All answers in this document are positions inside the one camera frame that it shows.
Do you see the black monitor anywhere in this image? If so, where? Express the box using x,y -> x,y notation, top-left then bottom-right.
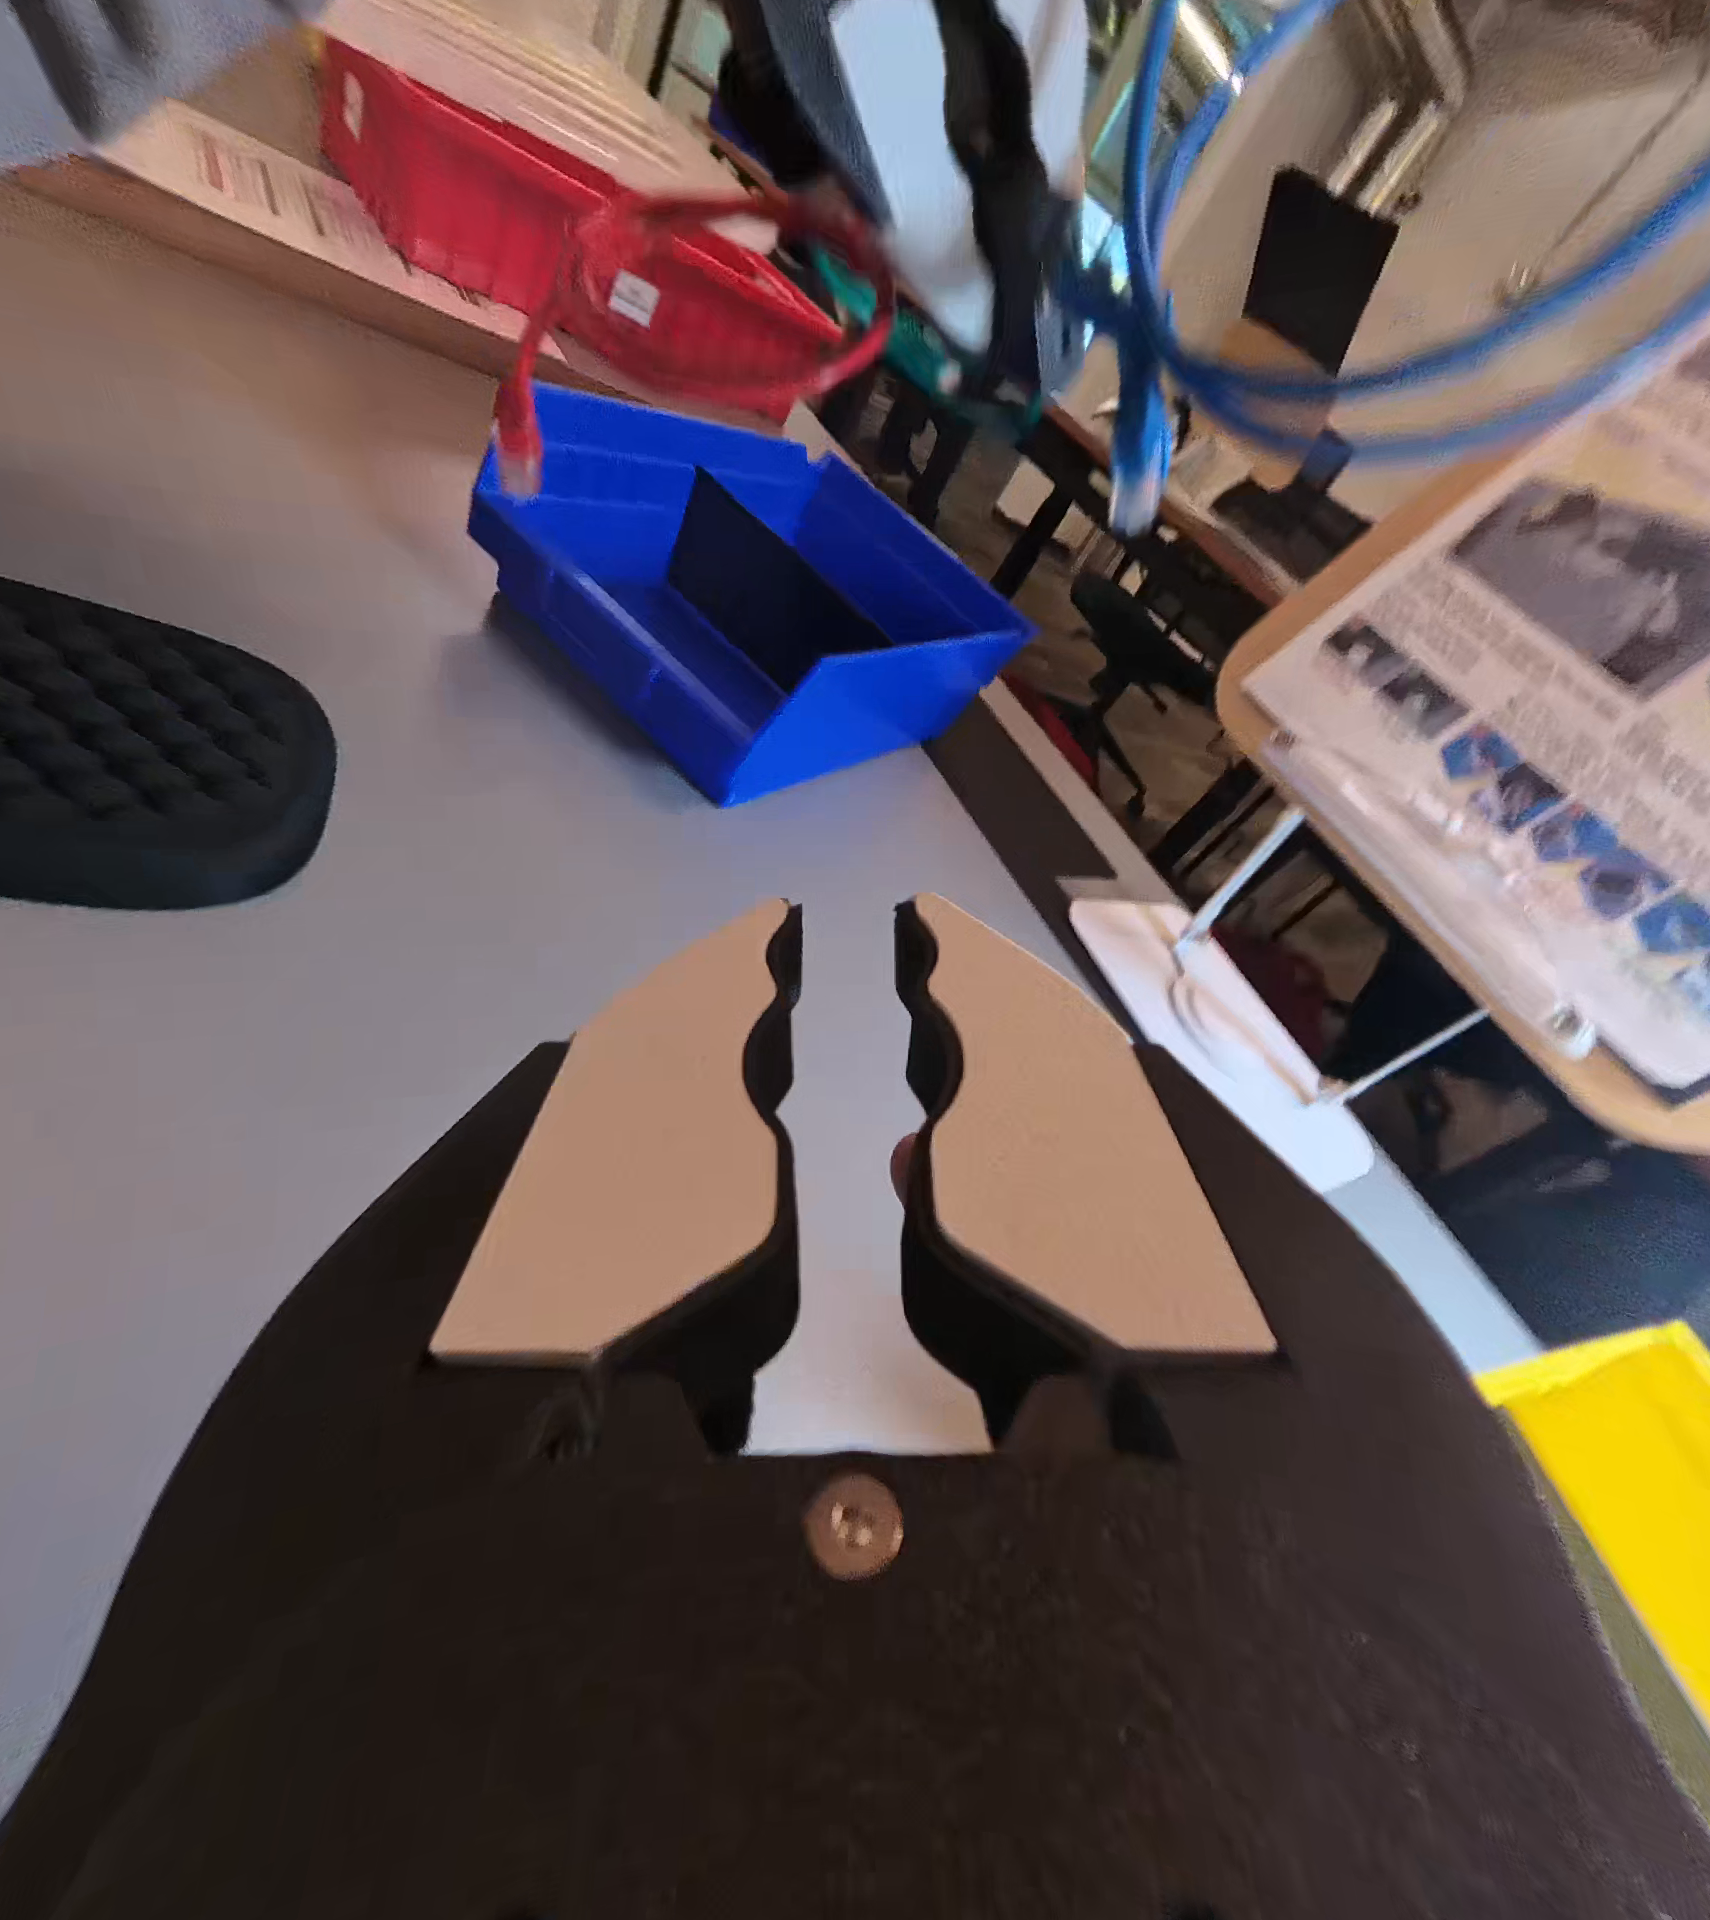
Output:
1243,165 -> 1402,376

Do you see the red ethernet cable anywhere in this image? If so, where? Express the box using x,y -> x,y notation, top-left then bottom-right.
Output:
496,188 -> 899,497

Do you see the blue plastic bin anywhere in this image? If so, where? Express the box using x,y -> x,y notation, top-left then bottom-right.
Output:
468,383 -> 1038,808

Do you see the wooden clipboard with printed sheet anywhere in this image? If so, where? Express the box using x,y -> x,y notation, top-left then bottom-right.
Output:
1213,269 -> 1710,1157

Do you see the black textured wrist pad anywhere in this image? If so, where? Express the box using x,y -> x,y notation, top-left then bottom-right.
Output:
0,547 -> 339,911

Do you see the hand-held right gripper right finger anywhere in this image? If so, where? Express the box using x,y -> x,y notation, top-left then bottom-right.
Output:
894,892 -> 1279,1381

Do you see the yellow plastic bin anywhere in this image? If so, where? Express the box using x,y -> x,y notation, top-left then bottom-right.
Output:
1475,1321 -> 1710,1877

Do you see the printed paper sheet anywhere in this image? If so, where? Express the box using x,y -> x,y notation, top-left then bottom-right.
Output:
104,104 -> 527,339

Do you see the red plastic bin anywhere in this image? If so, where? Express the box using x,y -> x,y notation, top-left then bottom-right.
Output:
318,39 -> 858,423

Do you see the blue ethernet cable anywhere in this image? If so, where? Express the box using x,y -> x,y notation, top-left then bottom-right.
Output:
1080,0 -> 1710,534

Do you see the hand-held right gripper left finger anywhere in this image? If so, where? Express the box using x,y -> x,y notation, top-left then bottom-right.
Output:
427,899 -> 807,1370

